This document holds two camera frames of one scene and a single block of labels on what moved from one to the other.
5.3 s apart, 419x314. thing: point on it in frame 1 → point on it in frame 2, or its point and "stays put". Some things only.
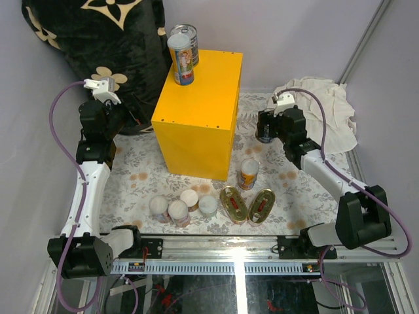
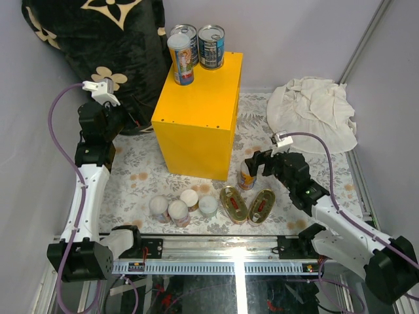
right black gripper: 267,118 → 260,157
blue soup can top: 191,31 stays put
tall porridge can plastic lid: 181,44 stays put
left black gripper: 132,122 stays put
